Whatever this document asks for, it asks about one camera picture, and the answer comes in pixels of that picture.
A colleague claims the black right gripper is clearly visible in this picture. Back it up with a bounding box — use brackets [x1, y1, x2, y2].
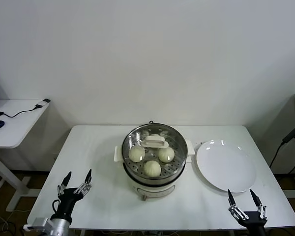
[227, 189, 268, 236]

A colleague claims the black hanging power cable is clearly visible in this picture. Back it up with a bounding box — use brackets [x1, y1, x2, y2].
[269, 122, 295, 175]

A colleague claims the white round plate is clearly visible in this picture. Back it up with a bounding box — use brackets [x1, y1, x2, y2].
[196, 139, 258, 194]

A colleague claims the black cable with adapter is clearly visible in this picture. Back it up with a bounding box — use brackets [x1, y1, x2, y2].
[0, 98, 52, 118]

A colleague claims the white side desk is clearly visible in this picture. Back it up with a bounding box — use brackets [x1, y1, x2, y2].
[0, 99, 52, 212]

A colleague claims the white steamed baozi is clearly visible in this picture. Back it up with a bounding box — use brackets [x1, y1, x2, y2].
[129, 147, 146, 163]
[144, 160, 162, 178]
[158, 147, 176, 163]

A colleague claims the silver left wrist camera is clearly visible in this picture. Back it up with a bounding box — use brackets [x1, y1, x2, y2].
[23, 217, 52, 233]

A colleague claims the glass lid with cream handle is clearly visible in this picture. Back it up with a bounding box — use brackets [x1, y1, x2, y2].
[121, 124, 189, 177]

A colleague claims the white floor cable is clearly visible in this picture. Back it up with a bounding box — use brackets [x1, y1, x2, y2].
[0, 208, 25, 231]

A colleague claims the stainless steel steamer basket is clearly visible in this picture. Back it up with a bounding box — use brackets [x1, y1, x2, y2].
[121, 124, 189, 185]

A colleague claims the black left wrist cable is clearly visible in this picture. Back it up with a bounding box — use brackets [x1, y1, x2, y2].
[51, 199, 62, 214]

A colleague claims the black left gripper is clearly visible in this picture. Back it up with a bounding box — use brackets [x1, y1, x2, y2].
[53, 169, 92, 223]

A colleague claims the cream electric cooker pot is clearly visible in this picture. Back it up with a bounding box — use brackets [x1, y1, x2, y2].
[114, 120, 196, 202]

